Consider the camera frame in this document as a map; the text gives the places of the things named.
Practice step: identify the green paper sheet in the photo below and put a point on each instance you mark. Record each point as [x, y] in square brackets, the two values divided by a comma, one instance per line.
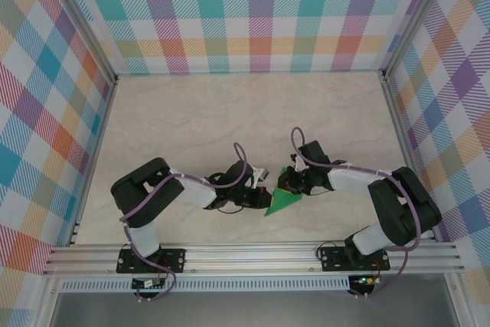
[281, 202]

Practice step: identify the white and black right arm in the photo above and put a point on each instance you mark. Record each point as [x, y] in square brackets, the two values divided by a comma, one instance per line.
[348, 181]

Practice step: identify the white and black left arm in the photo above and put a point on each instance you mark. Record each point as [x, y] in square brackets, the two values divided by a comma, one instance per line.
[195, 193]

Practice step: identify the grey metal base panel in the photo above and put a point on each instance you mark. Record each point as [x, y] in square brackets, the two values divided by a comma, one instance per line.
[249, 309]

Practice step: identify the circuit board with green light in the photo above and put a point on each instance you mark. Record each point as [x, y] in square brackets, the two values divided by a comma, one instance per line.
[365, 280]

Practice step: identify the small black circuit board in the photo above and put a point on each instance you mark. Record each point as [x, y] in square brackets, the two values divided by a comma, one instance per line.
[147, 284]

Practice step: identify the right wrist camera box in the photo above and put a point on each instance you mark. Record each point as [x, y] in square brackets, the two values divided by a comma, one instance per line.
[294, 161]

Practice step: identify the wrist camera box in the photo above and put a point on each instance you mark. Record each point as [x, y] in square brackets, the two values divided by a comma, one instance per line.
[294, 161]
[262, 174]

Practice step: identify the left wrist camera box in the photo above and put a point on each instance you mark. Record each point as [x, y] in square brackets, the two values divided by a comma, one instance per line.
[262, 174]

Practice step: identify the aluminium mounting rail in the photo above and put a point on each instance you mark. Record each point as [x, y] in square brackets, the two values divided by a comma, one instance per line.
[249, 260]

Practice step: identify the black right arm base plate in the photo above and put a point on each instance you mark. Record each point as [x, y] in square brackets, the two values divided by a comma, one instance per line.
[331, 260]

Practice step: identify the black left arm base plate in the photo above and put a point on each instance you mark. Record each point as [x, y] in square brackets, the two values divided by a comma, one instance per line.
[174, 260]

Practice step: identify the aluminium side rail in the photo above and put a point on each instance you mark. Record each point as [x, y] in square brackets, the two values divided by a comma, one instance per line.
[97, 151]
[406, 151]

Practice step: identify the aluminium frame post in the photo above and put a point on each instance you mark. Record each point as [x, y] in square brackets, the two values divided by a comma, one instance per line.
[417, 17]
[82, 20]

